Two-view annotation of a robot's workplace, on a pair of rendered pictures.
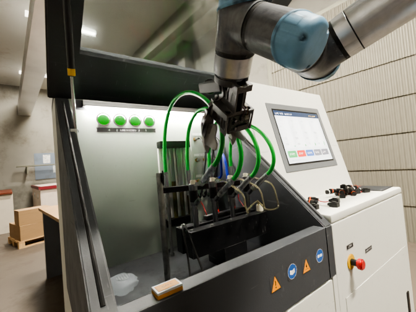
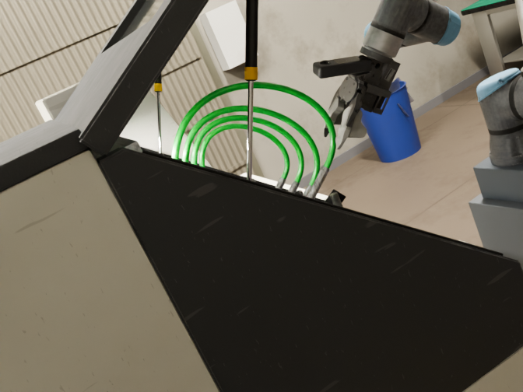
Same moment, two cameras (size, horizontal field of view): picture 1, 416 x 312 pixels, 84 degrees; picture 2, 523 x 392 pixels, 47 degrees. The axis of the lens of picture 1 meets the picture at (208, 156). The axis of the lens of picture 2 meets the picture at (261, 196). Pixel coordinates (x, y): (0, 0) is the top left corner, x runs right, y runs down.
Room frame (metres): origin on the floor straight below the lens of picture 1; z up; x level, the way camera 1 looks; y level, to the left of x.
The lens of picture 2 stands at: (0.39, 1.21, 1.55)
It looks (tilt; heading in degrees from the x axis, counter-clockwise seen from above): 17 degrees down; 289
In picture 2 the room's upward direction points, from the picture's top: 24 degrees counter-clockwise
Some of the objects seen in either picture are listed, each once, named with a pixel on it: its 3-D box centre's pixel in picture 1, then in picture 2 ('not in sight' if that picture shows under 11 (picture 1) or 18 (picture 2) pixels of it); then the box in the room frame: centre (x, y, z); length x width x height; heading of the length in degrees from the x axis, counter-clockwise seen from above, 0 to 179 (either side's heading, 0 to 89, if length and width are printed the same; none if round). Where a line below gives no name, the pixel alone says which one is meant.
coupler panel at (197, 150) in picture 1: (205, 158); not in sight; (1.11, 0.01, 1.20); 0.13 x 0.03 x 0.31; 126
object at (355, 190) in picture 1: (347, 189); not in sight; (1.07, -0.63, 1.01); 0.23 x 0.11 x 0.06; 126
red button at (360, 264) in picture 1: (356, 263); not in sight; (0.79, -0.47, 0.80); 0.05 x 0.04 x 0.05; 126
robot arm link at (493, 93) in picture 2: not in sight; (504, 97); (0.23, -0.44, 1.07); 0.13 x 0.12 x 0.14; 136
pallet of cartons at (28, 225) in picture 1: (45, 221); not in sight; (4.57, 3.29, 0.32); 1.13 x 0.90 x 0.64; 132
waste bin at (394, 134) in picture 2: not in sight; (391, 119); (0.77, -3.57, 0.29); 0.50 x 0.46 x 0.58; 41
